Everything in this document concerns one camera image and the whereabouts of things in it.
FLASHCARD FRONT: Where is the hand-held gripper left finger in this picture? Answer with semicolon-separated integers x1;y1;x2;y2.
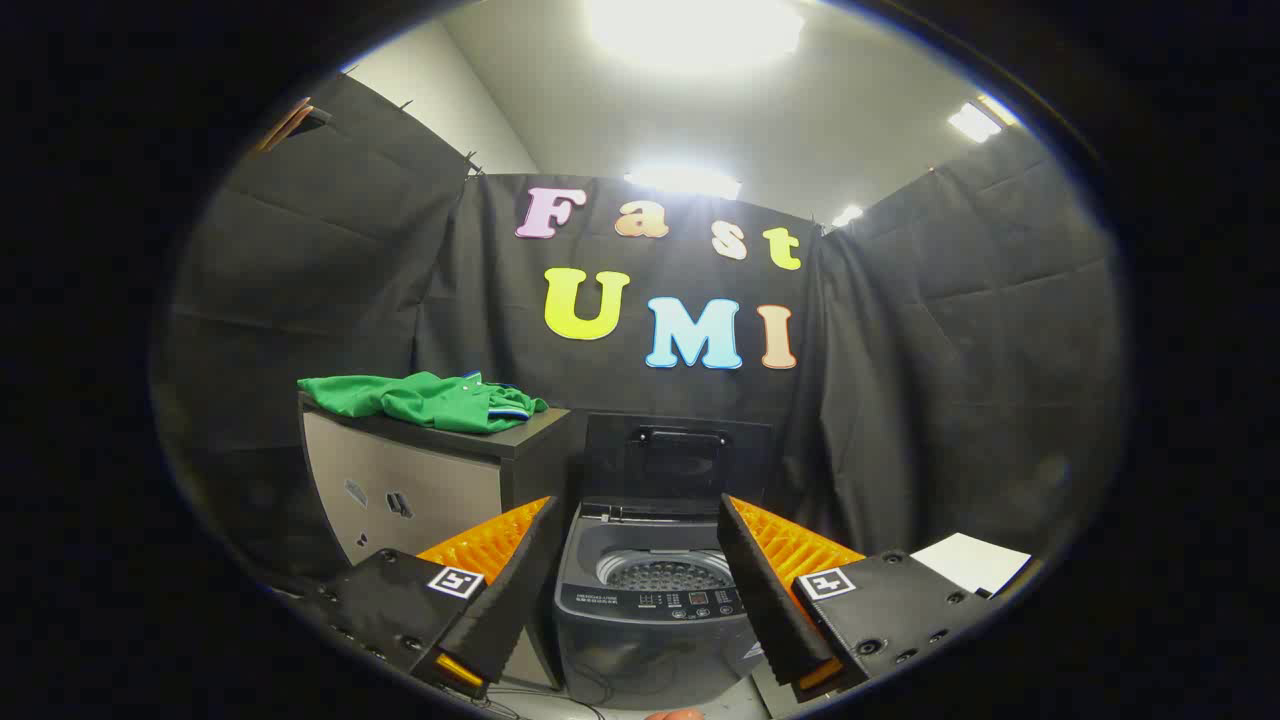
300;495;566;701

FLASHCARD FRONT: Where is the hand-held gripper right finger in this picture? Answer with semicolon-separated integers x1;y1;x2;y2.
716;493;1001;706

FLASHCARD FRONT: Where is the grey washing machine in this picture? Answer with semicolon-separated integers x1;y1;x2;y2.
553;500;776;713

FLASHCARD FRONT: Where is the dark glass washing machine lid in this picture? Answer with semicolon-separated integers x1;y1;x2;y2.
580;412;773;521

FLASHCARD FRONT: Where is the green polo shirt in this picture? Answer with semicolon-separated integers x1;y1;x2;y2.
297;371;550;435

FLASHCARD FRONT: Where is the grey cabinet with dark top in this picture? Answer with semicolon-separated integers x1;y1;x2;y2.
297;392;576;691

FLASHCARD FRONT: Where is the white flat board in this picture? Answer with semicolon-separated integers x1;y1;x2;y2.
910;533;1033;598

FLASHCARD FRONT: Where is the black backdrop cloth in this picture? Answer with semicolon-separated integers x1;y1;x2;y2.
150;72;1131;591

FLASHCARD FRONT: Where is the wooden frame piece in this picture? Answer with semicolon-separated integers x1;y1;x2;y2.
250;97;331;153

